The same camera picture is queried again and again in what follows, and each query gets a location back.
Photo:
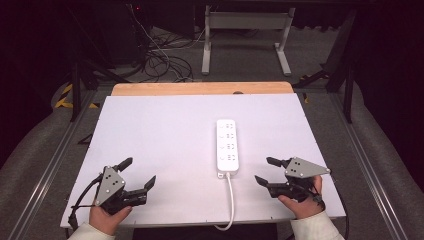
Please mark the white power strip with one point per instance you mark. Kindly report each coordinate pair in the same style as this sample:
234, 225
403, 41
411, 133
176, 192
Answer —
227, 146

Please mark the white metal desk frame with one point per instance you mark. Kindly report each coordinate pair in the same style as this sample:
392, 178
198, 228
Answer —
246, 20

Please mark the person's right hand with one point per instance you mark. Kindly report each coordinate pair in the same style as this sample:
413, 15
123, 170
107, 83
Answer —
305, 208

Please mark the aluminium floor rail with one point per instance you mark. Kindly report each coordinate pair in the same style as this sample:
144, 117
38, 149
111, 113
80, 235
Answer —
46, 173
363, 166

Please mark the black metal stand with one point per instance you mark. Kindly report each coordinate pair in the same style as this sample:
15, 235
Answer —
346, 83
76, 90

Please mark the person's left hand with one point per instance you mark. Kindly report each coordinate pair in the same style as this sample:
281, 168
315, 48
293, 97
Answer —
105, 220

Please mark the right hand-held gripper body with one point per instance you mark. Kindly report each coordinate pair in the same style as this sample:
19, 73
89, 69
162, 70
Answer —
300, 168

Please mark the yellow black hazard tape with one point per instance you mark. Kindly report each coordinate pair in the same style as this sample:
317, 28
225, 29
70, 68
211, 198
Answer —
65, 100

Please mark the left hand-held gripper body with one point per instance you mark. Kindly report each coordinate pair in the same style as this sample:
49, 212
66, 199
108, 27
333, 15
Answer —
109, 185

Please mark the black computer case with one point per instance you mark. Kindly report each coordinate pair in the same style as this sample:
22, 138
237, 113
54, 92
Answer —
123, 30

